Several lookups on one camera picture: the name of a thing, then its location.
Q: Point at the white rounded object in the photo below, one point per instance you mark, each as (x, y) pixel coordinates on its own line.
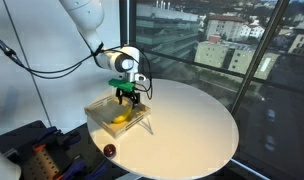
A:
(5, 166)

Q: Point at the yellow banana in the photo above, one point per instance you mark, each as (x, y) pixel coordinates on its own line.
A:
(121, 116)

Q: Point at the blue clamp with orange tips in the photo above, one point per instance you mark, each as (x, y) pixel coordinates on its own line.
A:
(82, 168)

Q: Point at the window corner post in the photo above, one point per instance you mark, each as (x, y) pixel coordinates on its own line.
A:
(127, 20)

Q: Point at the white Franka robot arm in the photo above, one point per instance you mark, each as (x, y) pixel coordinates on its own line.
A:
(85, 16)

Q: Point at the dark red plum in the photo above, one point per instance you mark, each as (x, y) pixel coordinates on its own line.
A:
(109, 150)

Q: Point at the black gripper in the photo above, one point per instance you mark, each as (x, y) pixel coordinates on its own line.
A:
(128, 92)

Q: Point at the window mullion bar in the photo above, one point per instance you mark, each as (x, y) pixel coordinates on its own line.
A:
(260, 50)

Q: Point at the dark horizontal window rail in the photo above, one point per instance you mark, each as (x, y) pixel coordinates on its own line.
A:
(198, 65)

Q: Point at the blue black clamp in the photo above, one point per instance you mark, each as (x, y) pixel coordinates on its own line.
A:
(55, 138)

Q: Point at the shallow wooden tray box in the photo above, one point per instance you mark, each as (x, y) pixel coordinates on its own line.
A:
(105, 121)

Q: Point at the white table leg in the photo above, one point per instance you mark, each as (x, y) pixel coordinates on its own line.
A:
(128, 177)

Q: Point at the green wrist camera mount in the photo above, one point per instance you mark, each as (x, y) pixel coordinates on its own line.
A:
(122, 85)

